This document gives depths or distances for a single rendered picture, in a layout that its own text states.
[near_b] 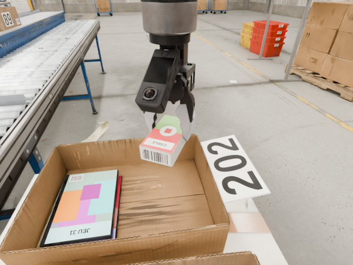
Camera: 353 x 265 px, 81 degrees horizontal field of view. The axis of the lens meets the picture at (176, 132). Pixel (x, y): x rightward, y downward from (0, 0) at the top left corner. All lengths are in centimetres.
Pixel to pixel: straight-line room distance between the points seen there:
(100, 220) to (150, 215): 11
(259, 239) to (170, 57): 41
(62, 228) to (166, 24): 43
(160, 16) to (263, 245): 47
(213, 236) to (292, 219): 119
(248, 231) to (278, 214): 105
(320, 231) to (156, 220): 125
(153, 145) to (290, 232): 123
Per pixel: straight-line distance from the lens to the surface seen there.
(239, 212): 55
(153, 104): 32
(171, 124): 47
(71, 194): 58
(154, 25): 36
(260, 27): 519
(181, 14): 35
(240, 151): 52
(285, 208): 163
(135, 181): 59
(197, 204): 53
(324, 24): 391
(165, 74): 35
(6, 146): 93
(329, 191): 189
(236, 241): 51
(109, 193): 55
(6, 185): 93
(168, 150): 40
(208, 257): 37
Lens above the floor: 119
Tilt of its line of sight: 34 degrees down
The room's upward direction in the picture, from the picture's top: straight up
